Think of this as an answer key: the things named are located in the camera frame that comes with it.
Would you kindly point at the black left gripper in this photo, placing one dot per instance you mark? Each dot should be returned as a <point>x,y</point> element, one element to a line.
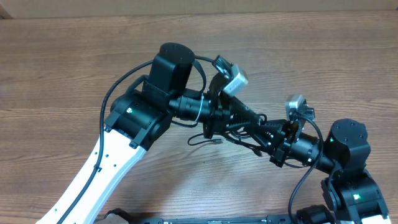
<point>220,117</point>

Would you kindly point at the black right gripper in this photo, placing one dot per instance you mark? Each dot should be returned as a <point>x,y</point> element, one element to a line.
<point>273,142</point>

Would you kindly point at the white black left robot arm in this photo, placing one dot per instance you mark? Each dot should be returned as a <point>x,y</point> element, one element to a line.
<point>130,125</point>

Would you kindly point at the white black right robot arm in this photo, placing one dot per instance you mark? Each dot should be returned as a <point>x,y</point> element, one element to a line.
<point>351,195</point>

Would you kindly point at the brown cardboard wall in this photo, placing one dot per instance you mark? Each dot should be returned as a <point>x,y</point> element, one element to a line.
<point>31,9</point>

